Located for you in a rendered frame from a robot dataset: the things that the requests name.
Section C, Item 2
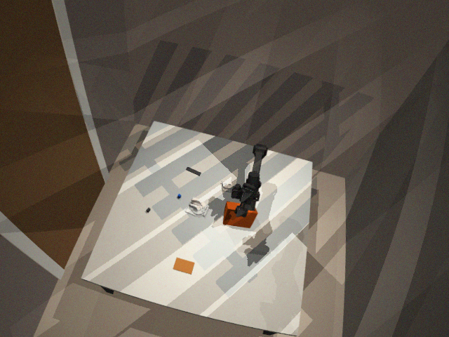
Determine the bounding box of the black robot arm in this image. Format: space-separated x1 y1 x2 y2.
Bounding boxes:
231 144 268 211

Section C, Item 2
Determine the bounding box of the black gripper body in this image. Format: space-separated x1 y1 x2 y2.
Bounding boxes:
237 183 256 213

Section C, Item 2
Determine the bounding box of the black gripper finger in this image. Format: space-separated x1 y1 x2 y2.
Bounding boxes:
235 208 247 217
241 187 253 203

